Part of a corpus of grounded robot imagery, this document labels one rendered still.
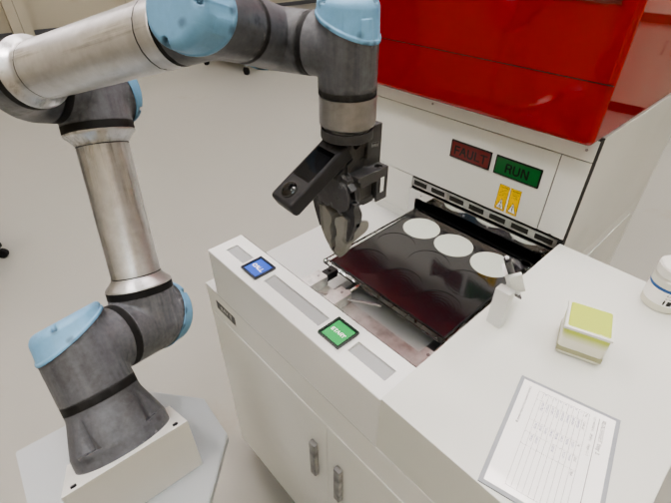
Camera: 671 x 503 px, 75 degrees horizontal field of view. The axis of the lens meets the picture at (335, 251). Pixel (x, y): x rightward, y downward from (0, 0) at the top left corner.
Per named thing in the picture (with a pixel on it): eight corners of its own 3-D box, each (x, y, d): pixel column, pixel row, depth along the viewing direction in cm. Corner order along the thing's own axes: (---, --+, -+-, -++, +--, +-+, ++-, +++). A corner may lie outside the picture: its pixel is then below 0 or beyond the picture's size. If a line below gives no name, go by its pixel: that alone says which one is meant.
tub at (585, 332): (558, 324, 83) (569, 298, 79) (602, 339, 80) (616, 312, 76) (552, 351, 78) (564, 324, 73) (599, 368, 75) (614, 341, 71)
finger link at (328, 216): (358, 244, 73) (360, 196, 68) (333, 258, 70) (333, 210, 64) (345, 236, 75) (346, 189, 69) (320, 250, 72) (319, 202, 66)
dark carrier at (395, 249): (417, 212, 128) (417, 211, 128) (527, 266, 108) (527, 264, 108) (331, 261, 110) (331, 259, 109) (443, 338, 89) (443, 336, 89)
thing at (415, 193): (409, 212, 137) (412, 185, 132) (543, 278, 111) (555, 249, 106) (405, 214, 136) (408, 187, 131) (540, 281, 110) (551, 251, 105)
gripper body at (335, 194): (386, 202, 66) (393, 124, 59) (345, 223, 62) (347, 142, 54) (351, 184, 71) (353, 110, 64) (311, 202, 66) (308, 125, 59)
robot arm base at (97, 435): (79, 484, 61) (48, 421, 61) (71, 464, 73) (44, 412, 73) (180, 420, 70) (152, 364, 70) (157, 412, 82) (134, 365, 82)
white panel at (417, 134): (335, 178, 161) (335, 63, 137) (548, 285, 114) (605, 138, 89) (330, 180, 160) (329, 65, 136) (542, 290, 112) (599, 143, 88)
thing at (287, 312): (248, 276, 116) (241, 234, 108) (408, 414, 84) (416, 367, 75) (217, 293, 111) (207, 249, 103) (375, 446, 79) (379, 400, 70)
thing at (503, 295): (499, 305, 87) (515, 251, 79) (517, 315, 85) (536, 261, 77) (482, 320, 84) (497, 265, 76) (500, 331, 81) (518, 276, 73)
